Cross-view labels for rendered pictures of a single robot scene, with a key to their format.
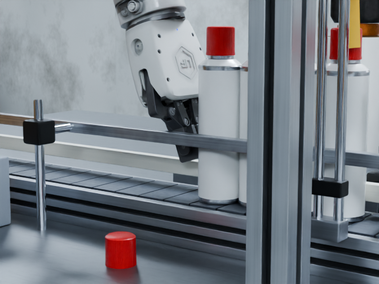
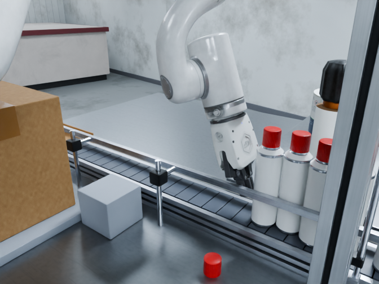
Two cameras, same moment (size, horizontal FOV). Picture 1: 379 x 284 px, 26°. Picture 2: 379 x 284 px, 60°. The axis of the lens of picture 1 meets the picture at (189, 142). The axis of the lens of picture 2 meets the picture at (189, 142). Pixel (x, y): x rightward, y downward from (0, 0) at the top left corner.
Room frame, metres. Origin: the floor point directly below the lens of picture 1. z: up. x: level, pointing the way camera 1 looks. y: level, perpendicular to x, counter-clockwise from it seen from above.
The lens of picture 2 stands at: (0.38, 0.11, 1.29)
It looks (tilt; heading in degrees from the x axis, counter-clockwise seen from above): 22 degrees down; 1
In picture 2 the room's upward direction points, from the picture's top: straight up
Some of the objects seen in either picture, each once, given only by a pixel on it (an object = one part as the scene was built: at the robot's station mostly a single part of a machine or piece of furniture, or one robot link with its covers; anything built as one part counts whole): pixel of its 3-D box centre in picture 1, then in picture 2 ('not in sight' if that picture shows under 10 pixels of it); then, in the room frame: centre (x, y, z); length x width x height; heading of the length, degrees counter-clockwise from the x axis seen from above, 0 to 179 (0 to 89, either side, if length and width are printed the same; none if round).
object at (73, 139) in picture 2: not in sight; (82, 156); (1.20, 0.42, 0.91); 0.07 x 0.03 x 0.17; 144
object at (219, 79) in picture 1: (220, 114); (267, 177); (0.95, -0.04, 0.98); 0.05 x 0.05 x 0.20
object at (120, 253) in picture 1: (120, 249); (212, 264); (0.86, 0.07, 0.85); 0.03 x 0.03 x 0.03
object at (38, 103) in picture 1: (52, 162); (164, 189); (1.02, 0.17, 0.91); 0.07 x 0.03 x 0.17; 144
